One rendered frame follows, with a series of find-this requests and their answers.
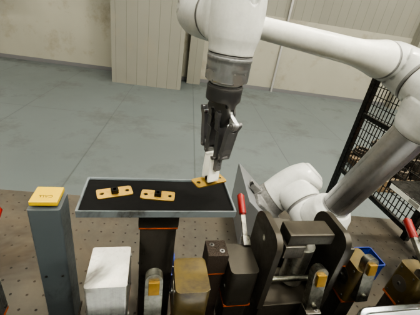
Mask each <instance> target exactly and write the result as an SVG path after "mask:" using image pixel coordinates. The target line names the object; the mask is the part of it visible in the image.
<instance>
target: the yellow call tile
mask: <svg viewBox="0 0 420 315"><path fill-rule="evenodd" d="M63 193H64V187H37V189H36V190H35V192H34V194H33V195H32V196H31V198H30V200H29V201H28V203H29V206H57V205H58V204H59V202H60V200H61V197H62V195H63Z"/></svg>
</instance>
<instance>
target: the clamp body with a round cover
mask: <svg viewBox="0 0 420 315"><path fill-rule="evenodd" d="M172 268H173V271H172V280H171V292H169V294H170V308H171V313H170V315H205V312H206V306H207V303H208V297H209V292H210V290H211V288H210V283H209V278H208V271H207V267H206V261H205V259H203V258H201V257H194V258H177V259H175V260H174V265H173V266H172Z"/></svg>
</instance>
